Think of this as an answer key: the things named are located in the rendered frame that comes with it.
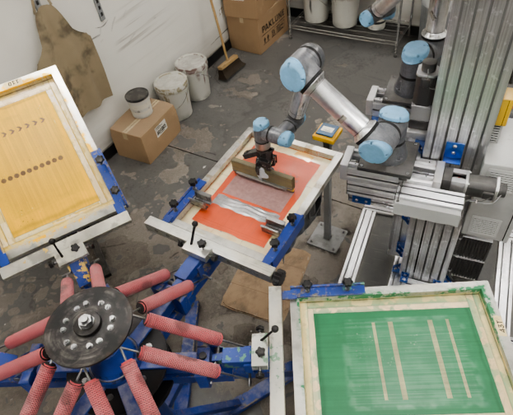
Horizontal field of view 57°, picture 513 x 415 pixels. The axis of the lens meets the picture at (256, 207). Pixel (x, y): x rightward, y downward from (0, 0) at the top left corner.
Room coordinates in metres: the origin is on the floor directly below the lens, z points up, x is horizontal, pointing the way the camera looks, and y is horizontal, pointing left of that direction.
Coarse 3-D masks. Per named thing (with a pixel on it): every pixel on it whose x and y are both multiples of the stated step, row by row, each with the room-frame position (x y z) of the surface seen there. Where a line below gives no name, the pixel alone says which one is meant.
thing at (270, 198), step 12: (288, 156) 1.91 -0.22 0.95; (288, 168) 1.82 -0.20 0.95; (300, 168) 1.80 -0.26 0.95; (312, 168) 1.79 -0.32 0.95; (300, 180) 1.71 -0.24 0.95; (264, 192) 1.67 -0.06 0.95; (276, 192) 1.66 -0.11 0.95; (288, 192) 1.65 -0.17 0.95; (300, 192) 1.63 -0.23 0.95; (252, 204) 1.60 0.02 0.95; (264, 204) 1.59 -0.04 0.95; (276, 204) 1.58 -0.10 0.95; (288, 204) 1.56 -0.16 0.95; (240, 216) 1.54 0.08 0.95; (240, 228) 1.46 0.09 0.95; (252, 228) 1.45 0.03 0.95; (252, 240) 1.38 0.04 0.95; (264, 240) 1.36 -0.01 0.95
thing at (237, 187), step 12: (228, 180) 1.80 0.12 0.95; (240, 180) 1.79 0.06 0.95; (252, 180) 1.77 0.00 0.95; (216, 192) 1.73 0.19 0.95; (228, 192) 1.72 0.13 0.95; (240, 192) 1.70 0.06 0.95; (252, 192) 1.69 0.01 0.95; (216, 204) 1.64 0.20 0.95; (204, 216) 1.58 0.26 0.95; (216, 216) 1.57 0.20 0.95; (228, 216) 1.55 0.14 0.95; (216, 228) 1.49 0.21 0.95; (228, 228) 1.47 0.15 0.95
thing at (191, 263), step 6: (192, 258) 1.26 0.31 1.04; (186, 264) 1.23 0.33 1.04; (192, 264) 1.23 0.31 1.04; (198, 264) 1.23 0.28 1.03; (180, 270) 1.21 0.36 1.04; (186, 270) 1.20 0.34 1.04; (192, 270) 1.20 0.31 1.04; (180, 276) 1.18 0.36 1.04; (186, 276) 1.17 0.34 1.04; (192, 276) 1.19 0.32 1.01
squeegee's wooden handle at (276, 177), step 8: (232, 160) 1.84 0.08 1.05; (240, 160) 1.83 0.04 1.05; (232, 168) 1.84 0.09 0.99; (240, 168) 1.81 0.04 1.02; (248, 168) 1.78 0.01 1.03; (256, 176) 1.75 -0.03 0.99; (272, 176) 1.70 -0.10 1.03; (280, 176) 1.67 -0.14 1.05; (288, 176) 1.65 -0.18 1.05; (280, 184) 1.67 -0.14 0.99; (288, 184) 1.64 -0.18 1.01
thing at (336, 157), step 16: (240, 144) 2.04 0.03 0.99; (304, 144) 1.95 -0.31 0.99; (224, 160) 1.93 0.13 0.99; (336, 160) 1.78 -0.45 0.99; (208, 176) 1.82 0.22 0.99; (320, 176) 1.68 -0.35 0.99; (320, 192) 1.60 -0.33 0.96; (304, 208) 1.49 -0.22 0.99; (176, 224) 1.52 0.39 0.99; (224, 240) 1.37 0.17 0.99; (256, 256) 1.25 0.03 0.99
